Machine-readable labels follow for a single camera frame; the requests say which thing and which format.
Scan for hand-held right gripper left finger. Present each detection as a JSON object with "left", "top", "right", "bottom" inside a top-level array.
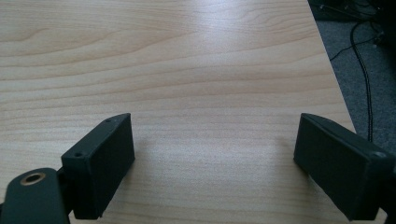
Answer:
[{"left": 61, "top": 112, "right": 136, "bottom": 220}]

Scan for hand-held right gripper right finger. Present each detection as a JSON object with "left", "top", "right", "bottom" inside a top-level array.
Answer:
[{"left": 293, "top": 112, "right": 396, "bottom": 222}]

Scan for thick black braided cable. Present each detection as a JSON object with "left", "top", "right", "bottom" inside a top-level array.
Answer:
[{"left": 349, "top": 21, "right": 375, "bottom": 143}]

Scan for thin black cable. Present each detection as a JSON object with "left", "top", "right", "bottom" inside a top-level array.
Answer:
[{"left": 329, "top": 36, "right": 378, "bottom": 62}]

